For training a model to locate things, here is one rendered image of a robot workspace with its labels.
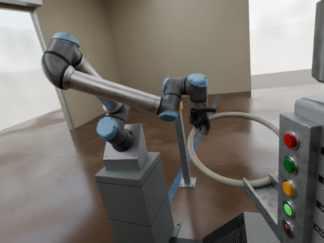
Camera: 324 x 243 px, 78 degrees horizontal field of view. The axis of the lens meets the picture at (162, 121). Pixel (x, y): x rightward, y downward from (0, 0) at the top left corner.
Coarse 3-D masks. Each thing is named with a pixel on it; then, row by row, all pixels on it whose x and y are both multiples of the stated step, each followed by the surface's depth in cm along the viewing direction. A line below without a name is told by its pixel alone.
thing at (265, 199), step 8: (272, 176) 81; (248, 184) 79; (272, 184) 82; (248, 192) 80; (256, 192) 80; (264, 192) 80; (272, 192) 79; (256, 200) 73; (264, 200) 76; (272, 200) 75; (264, 208) 68; (272, 208) 72; (264, 216) 69; (272, 216) 64; (272, 224) 64; (280, 232) 60; (280, 240) 60
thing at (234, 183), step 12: (264, 120) 109; (192, 132) 109; (276, 132) 102; (192, 144) 104; (192, 156) 97; (204, 168) 91; (216, 180) 87; (228, 180) 85; (240, 180) 84; (252, 180) 84; (264, 180) 83
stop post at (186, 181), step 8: (176, 120) 234; (176, 128) 237; (184, 136) 243; (184, 144) 242; (184, 152) 246; (184, 160) 250; (184, 168) 254; (184, 176) 258; (184, 184) 261; (192, 184) 258
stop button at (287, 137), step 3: (285, 135) 36; (288, 135) 35; (291, 135) 35; (285, 138) 36; (288, 138) 35; (291, 138) 35; (294, 138) 34; (285, 141) 36; (288, 141) 35; (291, 141) 35; (294, 141) 34; (285, 144) 36; (288, 144) 36; (291, 144) 35; (294, 144) 34; (288, 147) 36; (291, 147) 35
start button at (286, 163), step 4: (284, 160) 38; (288, 160) 37; (284, 164) 38; (288, 164) 37; (292, 164) 36; (284, 168) 38; (288, 168) 37; (292, 168) 36; (288, 172) 37; (292, 172) 36
